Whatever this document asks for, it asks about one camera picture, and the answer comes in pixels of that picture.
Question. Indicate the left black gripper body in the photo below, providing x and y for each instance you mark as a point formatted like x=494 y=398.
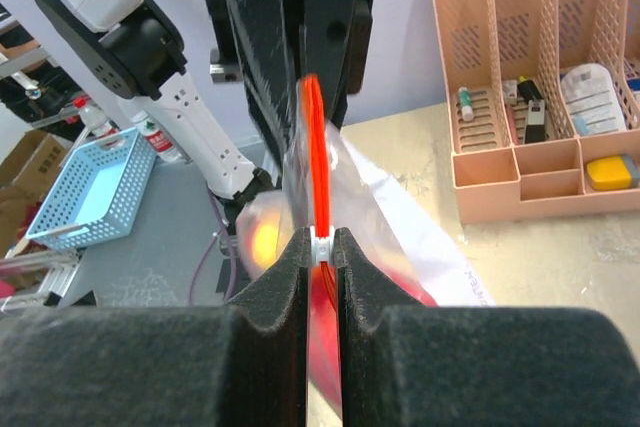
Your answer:
x=225 y=63

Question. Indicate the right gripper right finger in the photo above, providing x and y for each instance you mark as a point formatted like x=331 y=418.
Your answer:
x=406 y=364

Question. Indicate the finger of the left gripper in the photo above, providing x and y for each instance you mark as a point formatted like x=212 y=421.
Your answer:
x=336 y=29
x=266 y=35

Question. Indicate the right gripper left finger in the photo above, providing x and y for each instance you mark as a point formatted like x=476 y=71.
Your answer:
x=243 y=363

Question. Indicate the zip bag of red apples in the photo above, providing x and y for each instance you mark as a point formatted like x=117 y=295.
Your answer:
x=329 y=185

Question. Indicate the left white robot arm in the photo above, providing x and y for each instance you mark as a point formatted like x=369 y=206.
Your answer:
x=136 y=51

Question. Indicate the white glue stick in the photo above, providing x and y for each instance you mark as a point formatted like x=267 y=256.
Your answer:
x=465 y=104

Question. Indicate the orange desk file organizer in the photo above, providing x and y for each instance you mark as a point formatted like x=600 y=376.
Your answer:
x=486 y=45

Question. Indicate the white bottle red cap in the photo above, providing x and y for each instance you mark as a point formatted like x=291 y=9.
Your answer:
x=98 y=123

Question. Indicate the black marker in organizer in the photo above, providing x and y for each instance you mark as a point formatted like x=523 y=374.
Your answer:
x=535 y=125

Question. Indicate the blue perforated basket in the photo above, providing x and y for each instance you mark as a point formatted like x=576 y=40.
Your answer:
x=97 y=194

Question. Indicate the white packet in organizer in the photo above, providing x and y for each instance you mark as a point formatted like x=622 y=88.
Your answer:
x=590 y=98

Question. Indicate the yellow eraser block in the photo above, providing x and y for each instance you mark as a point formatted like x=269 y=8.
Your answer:
x=617 y=172

